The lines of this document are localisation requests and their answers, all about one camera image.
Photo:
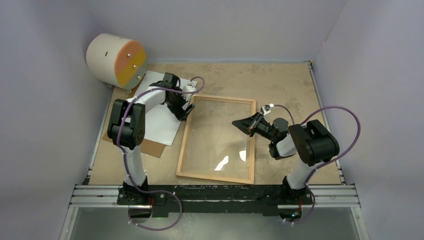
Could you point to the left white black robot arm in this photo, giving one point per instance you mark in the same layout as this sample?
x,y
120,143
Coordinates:
x,y
126,127

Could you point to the wooden picture frame with glass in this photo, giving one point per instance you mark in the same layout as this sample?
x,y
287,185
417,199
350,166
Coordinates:
x,y
182,149

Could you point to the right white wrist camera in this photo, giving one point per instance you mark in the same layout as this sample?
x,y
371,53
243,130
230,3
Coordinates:
x,y
266,109

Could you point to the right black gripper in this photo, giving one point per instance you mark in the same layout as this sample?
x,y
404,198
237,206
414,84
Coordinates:
x,y
249,125

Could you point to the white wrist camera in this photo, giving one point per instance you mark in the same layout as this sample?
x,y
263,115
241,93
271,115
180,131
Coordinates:
x,y
266,109
188,88

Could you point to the glossy printed photo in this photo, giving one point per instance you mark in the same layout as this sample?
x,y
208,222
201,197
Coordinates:
x,y
161,125

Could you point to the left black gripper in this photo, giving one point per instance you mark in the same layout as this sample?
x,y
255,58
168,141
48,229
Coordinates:
x,y
179,113

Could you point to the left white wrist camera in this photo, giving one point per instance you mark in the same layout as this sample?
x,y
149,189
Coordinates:
x,y
188,88

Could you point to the clear glass pane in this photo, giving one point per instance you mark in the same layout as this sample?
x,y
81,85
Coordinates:
x,y
218,139

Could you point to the white cylindrical drum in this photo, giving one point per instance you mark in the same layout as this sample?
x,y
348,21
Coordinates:
x,y
117,61

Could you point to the brown cardboard backing board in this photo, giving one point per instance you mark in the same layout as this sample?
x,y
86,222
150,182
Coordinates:
x,y
151,148

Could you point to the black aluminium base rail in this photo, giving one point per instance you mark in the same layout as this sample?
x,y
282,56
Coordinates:
x,y
267,200

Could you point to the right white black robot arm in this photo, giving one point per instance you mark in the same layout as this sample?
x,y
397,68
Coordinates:
x,y
312,142

